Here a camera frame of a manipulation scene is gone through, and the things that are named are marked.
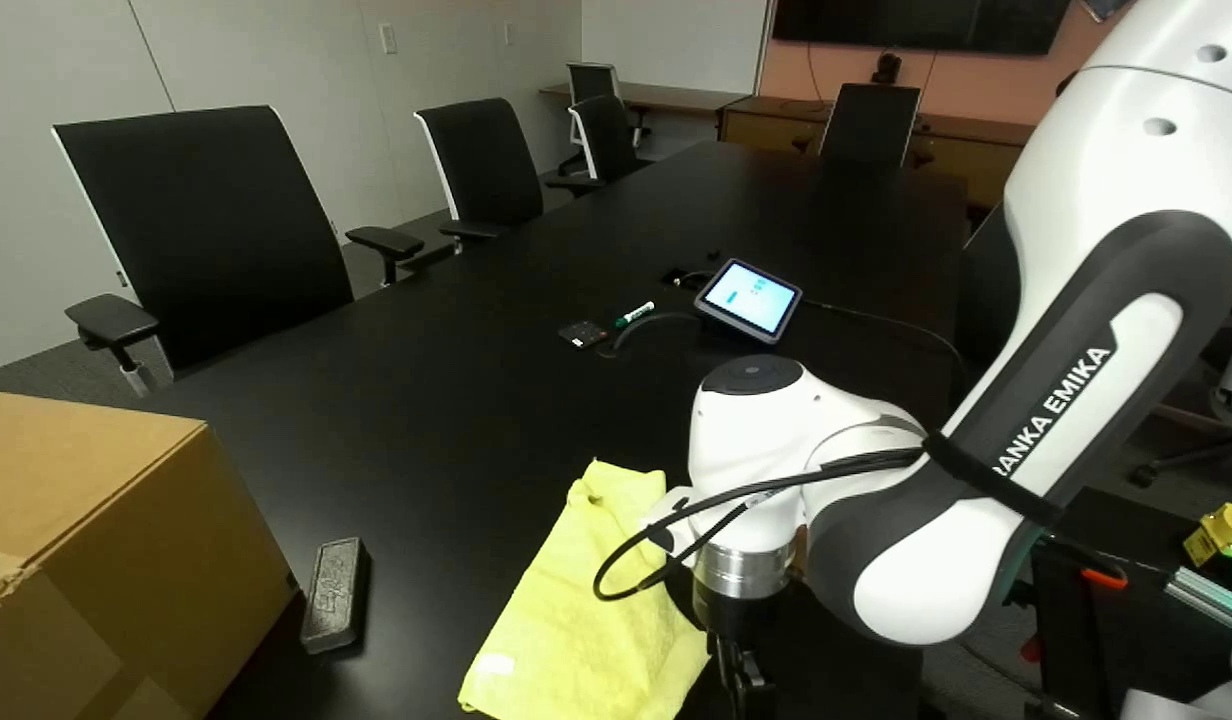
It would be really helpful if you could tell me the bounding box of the yellow cloth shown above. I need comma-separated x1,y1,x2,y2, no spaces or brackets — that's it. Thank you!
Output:
458,458,713,720

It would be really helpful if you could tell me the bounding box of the touch panel with lit screen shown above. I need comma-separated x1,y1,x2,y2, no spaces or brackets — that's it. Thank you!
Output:
693,257,805,346

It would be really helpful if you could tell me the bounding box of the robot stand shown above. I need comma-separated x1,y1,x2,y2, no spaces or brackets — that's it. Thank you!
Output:
1021,486,1232,720

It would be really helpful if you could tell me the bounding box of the black whiteboard eraser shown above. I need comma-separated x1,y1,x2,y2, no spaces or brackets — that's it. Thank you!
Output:
299,537,369,655

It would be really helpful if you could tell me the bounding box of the yellow emergency stop box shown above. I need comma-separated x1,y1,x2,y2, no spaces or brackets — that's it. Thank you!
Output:
1182,503,1232,572

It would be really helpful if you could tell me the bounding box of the row of black office chairs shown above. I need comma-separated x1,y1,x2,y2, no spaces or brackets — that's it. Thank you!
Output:
546,62,659,198

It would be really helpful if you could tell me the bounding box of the black office chair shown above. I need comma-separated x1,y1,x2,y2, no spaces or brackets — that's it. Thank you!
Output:
53,105,426,397
414,97,549,257
818,83,923,167

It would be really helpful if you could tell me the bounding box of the wooden sideboard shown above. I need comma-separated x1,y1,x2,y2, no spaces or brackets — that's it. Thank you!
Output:
717,95,1037,212

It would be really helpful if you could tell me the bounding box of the office chair with white base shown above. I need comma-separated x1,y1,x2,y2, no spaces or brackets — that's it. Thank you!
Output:
1126,325,1232,491

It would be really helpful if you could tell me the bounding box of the cardboard box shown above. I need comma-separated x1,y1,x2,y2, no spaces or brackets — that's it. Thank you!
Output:
0,388,298,720

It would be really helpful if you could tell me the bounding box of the black cable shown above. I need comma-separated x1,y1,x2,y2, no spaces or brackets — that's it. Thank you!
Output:
610,311,709,357
800,297,969,403

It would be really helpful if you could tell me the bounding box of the wooden wall desk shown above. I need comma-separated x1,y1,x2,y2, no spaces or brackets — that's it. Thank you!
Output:
538,81,749,117

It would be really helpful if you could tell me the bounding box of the wall television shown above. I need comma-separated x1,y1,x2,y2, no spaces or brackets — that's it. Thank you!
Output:
770,0,1073,57

